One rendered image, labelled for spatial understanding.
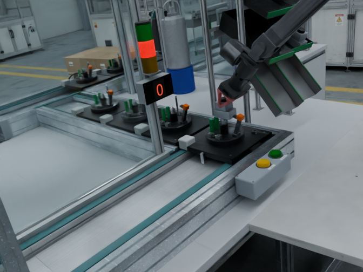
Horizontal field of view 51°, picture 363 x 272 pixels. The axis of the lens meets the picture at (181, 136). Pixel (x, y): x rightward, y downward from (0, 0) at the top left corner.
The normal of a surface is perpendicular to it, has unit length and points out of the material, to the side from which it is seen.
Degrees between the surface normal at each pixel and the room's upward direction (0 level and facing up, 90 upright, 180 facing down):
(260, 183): 90
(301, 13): 78
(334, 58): 90
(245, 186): 90
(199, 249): 0
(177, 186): 0
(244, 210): 0
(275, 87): 45
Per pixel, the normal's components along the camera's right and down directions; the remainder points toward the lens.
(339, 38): -0.59, 0.40
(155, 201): -0.14, -0.90
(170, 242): 0.72, 0.19
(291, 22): -0.40, 0.21
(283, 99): 0.32, -0.46
